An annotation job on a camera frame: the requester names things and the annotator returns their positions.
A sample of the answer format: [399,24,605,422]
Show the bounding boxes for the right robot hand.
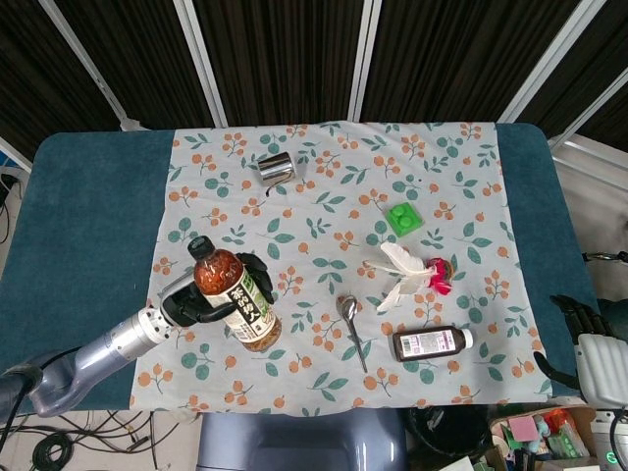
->
[533,293,628,406]

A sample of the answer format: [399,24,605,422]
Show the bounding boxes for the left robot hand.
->
[157,251,276,328]

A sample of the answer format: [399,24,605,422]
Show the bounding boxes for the brown tea plastic bottle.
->
[187,235,284,354]

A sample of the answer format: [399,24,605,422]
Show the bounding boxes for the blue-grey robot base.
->
[197,409,409,471]

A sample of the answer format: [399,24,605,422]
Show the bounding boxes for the brown medicine bottle white cap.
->
[392,325,475,364]

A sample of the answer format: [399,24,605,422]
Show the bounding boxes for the cardboard box of clutter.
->
[470,404,605,471]

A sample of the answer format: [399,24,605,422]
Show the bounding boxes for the pink sticky note pad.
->
[506,416,540,444]

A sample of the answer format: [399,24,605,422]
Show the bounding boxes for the teal table cover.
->
[0,122,601,414]

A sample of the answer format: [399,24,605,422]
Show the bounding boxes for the floral print tablecloth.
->
[130,120,553,416]

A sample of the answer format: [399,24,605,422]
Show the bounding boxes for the shiny steel cup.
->
[256,151,296,193]

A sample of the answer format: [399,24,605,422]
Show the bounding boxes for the metal spoon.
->
[339,295,369,374]

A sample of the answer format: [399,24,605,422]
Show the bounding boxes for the black waste bin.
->
[404,405,495,463]

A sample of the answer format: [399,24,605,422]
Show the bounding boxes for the white feather red toy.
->
[363,241,455,313]

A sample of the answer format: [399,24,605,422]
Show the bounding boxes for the green toy building block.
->
[385,201,424,239]

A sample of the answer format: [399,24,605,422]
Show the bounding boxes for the dark folding screen panel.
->
[51,0,220,132]
[514,0,628,153]
[0,0,122,161]
[360,0,583,124]
[193,0,367,127]

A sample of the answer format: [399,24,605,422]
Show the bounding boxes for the black metal frame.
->
[581,249,628,266]

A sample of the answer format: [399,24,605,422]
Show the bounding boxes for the coiled black cable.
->
[31,430,78,468]

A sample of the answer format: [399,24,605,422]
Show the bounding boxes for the black cables beside table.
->
[0,166,24,246]

